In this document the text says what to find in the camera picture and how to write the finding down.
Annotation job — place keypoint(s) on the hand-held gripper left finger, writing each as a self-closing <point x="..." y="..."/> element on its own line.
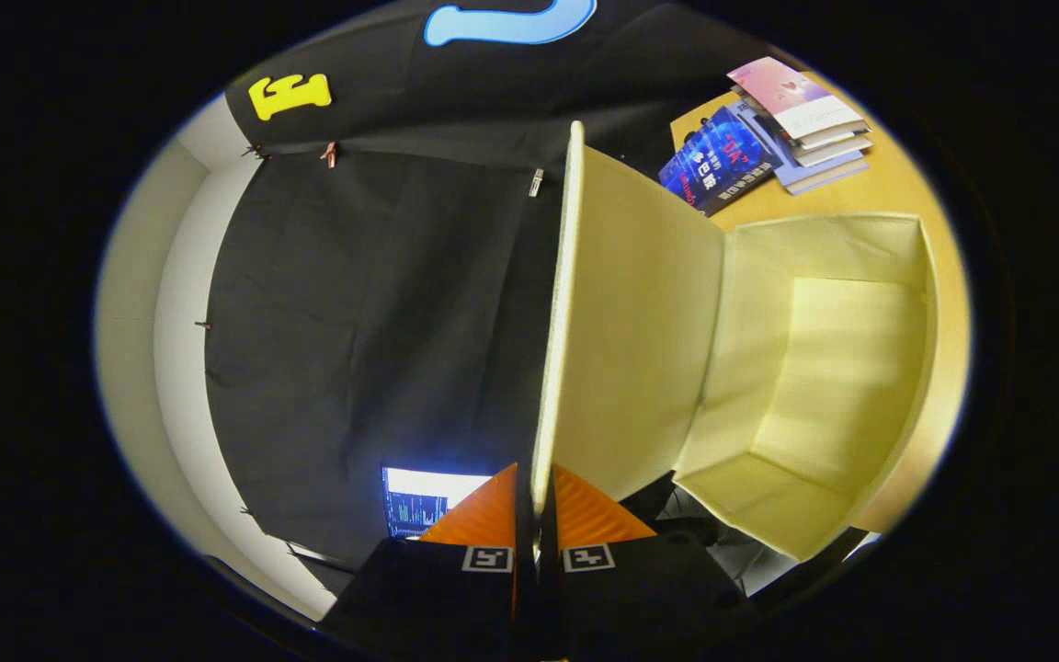
<point x="438" y="598"/>

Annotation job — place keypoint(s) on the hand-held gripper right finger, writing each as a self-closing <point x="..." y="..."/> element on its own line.
<point x="640" y="598"/>

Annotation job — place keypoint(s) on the pale green fabric storage box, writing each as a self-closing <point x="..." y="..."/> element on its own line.
<point x="824" y="368"/>

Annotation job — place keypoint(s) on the black backdrop cloth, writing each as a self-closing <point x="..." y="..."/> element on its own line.
<point x="355" y="322"/>

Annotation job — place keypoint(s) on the silver clip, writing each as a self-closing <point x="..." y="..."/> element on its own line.
<point x="536" y="182"/>

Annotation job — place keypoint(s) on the dark blue book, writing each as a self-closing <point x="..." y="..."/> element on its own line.
<point x="718" y="161"/>

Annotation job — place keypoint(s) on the red clothes peg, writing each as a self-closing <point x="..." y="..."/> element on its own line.
<point x="329" y="154"/>

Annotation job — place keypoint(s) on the pale blue book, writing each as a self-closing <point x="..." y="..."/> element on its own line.
<point x="828" y="175"/>

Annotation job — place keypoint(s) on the white book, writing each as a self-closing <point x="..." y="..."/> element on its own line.
<point x="837" y="145"/>

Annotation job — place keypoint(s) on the pink cover book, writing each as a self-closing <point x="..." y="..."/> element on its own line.
<point x="796" y="97"/>

